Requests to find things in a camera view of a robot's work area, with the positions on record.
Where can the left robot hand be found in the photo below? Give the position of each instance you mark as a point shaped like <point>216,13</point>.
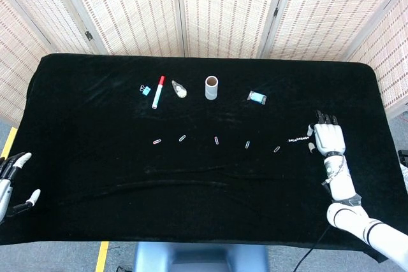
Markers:
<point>4,189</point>

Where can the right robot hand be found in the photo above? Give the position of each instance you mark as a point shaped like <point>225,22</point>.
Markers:
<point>330,138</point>

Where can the small metal paper clip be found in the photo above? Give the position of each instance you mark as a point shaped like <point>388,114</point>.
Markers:
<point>182,138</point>
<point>277,149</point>
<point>157,141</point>
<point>247,144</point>
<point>216,141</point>

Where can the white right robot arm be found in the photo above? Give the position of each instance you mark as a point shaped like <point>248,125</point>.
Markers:
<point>341,186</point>

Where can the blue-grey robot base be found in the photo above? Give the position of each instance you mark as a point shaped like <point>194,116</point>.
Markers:
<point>201,257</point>

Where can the yellow floor tape strip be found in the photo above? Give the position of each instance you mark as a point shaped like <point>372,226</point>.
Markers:
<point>8,147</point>
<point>102,256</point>

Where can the black box beside table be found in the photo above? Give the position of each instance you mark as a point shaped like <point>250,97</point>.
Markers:
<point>403,157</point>

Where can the blue packet in clear wrap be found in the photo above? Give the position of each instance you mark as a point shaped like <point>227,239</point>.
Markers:
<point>257,97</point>

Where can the grey cardboard tube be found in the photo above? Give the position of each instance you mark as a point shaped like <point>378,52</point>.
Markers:
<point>211,91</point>

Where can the black velvet tablecloth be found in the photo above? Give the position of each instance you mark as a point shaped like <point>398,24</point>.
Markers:
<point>204,189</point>

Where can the metal screen hinge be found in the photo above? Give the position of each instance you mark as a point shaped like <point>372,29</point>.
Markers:
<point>276,11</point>
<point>89,35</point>

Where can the white crumpled wrapper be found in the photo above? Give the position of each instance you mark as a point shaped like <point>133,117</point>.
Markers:
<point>180,90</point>

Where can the woven folding screen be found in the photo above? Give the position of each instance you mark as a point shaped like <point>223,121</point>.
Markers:
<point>223,4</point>

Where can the blue binder clip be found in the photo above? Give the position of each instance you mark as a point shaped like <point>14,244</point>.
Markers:
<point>145,91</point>

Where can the white marker with red cap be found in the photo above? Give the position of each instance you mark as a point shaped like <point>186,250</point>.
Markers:
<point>158,92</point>

